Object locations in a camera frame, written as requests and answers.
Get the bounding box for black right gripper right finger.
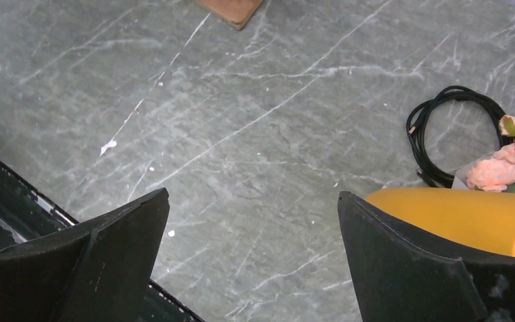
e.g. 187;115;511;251
338;191;515;321

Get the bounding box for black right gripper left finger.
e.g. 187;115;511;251
0;189;170;321

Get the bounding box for pink flower bouquet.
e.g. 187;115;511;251
452;115;515;193

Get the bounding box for yellow cylindrical vase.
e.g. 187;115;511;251
365;187;515;257

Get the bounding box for brown wooden board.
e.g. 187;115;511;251
194;0;262;30

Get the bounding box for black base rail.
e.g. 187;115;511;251
0;161;199;321

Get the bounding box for black coiled cable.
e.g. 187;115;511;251
406;85;515;189

